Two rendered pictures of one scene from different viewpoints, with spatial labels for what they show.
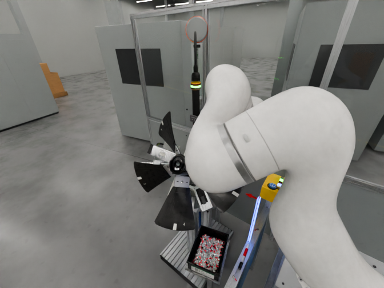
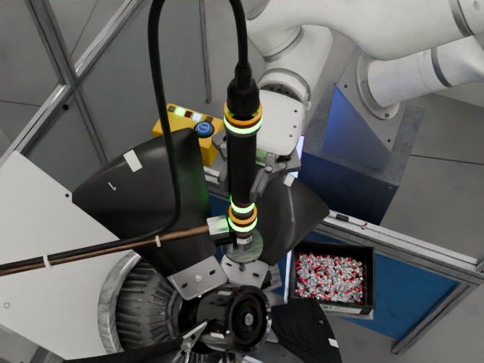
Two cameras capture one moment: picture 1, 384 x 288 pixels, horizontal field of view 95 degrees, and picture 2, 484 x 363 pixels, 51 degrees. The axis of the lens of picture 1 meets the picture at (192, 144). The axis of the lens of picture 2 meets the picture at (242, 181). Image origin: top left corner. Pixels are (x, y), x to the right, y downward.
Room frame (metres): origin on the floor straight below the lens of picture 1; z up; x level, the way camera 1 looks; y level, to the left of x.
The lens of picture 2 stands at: (0.88, 0.33, 2.10)
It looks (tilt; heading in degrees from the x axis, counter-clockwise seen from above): 58 degrees down; 254
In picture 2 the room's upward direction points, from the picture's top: straight up
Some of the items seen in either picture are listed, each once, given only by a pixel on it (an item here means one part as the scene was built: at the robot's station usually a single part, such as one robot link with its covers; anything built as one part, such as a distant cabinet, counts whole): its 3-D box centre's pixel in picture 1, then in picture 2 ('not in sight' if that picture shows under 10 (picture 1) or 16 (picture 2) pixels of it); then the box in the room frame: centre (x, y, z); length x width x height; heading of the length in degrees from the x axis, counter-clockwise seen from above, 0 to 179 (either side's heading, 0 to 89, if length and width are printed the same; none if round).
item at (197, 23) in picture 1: (196, 30); not in sight; (1.49, -0.06, 1.88); 0.17 x 0.15 x 0.16; 52
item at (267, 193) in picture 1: (272, 188); (189, 136); (0.79, -0.49, 1.02); 0.16 x 0.10 x 0.11; 142
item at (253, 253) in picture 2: not in sight; (236, 234); (0.78, -0.02, 1.35); 0.09 x 0.07 x 0.10; 177
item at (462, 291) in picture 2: not in sight; (426, 320); (0.13, 0.01, 0.39); 0.04 x 0.04 x 0.78; 52
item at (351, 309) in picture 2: (208, 250); (330, 276); (0.52, -0.07, 0.85); 0.22 x 0.17 x 0.07; 157
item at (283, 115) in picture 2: not in sight; (268, 124); (0.71, -0.11, 1.50); 0.11 x 0.10 x 0.07; 53
